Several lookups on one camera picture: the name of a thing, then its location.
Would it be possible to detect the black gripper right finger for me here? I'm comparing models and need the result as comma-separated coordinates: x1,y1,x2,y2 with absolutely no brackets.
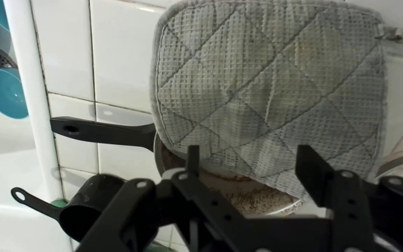
295,146,373,252

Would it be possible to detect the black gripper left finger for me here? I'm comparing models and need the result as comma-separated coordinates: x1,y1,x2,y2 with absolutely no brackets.
172,146,239,252

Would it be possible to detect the worn metal pot black handle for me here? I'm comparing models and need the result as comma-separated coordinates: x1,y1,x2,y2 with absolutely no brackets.
50,117,302,217

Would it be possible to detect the grey quilted pot holder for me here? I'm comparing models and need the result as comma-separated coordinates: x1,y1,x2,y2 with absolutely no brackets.
150,0,403,198

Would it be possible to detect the black measuring cup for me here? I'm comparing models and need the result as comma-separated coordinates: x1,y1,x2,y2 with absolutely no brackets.
10,174,124,243

